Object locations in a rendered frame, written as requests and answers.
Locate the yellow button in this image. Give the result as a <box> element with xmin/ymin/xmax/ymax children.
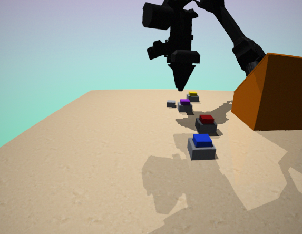
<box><xmin>187</xmin><ymin>92</ymin><xmax>199</xmax><ymax>102</ymax></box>

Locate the blue button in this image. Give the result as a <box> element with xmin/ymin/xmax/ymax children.
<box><xmin>187</xmin><ymin>134</ymin><xmax>217</xmax><ymax>160</ymax></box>

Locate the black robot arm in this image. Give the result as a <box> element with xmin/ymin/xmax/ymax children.
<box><xmin>142</xmin><ymin>0</ymin><xmax>266</xmax><ymax>77</ymax></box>

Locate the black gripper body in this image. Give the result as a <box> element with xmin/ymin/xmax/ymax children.
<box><xmin>167</xmin><ymin>30</ymin><xmax>200</xmax><ymax>65</ymax></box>

